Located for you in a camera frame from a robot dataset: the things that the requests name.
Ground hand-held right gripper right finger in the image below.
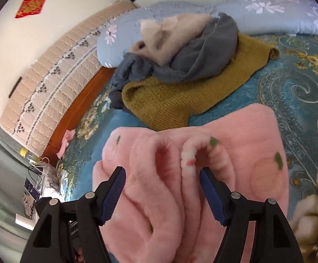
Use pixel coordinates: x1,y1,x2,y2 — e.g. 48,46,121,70
199,168,303,263

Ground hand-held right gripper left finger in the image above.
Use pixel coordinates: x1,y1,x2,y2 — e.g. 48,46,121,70
20,166,127,263

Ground pink fleece garment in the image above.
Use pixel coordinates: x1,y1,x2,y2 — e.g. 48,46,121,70
92,104,290,263

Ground small pink cloth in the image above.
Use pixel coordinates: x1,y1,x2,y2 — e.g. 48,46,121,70
56,129,76,159

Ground dark blue box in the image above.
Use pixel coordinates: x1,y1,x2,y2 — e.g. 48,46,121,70
24,178,40,199

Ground mustard knitted sweater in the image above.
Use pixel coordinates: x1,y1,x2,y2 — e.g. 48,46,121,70
121,33,281,132

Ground beige quilted headboard cover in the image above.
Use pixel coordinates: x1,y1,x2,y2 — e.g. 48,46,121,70
0,0,138,157

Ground grey garment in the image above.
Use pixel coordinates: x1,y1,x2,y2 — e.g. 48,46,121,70
110,12,239,110

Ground beige fluffy garment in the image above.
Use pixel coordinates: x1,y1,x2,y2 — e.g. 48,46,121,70
128,14,213,66

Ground light blue floral pillow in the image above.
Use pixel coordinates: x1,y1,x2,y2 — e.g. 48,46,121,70
96,0,318,69

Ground white cable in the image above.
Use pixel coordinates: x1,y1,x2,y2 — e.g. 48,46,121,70
27,156,50,174

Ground wooden bed frame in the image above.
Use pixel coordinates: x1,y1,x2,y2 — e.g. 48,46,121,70
43,66,118,161

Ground black wall fixture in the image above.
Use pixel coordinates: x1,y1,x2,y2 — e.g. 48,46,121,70
8,78,21,98

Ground red square wall decoration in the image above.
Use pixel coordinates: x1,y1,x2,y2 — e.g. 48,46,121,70
14,0,49,19

